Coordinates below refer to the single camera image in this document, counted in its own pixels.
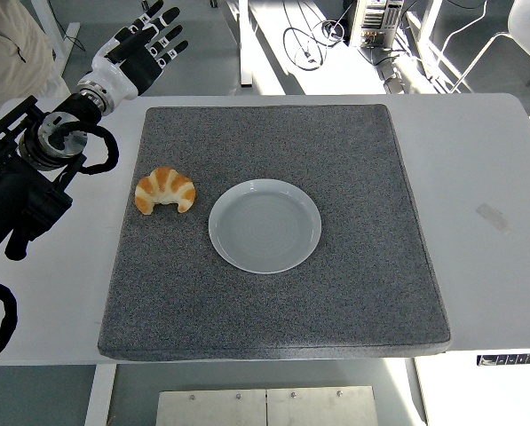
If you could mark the white table leg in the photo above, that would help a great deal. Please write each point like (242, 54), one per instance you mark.
(99, 395)

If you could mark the black table control panel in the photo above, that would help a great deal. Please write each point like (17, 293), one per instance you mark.
(513, 360)

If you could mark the white round plate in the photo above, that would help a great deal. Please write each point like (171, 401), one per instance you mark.
(264, 231)

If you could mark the clear tape piece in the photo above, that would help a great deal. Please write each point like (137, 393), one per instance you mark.
(493, 217)

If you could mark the white slim desk leg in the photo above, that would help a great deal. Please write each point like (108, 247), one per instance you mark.
(245, 44)

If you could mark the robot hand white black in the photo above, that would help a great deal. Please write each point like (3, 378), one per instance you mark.
(113, 80)

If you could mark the grey metal plate with screws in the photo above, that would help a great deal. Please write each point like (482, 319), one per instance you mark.
(264, 406)

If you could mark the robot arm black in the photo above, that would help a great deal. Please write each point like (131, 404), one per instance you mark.
(7, 191)

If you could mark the computer tower case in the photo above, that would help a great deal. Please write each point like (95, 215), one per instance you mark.
(375, 18)

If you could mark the white desk leg with foot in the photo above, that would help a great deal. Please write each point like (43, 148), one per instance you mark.
(65, 40)

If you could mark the person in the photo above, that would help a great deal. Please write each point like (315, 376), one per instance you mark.
(11, 53)

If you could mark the croissant bread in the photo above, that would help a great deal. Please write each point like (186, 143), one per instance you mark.
(167, 182)

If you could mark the grey speckled mat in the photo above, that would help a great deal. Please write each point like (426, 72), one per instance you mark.
(291, 310)

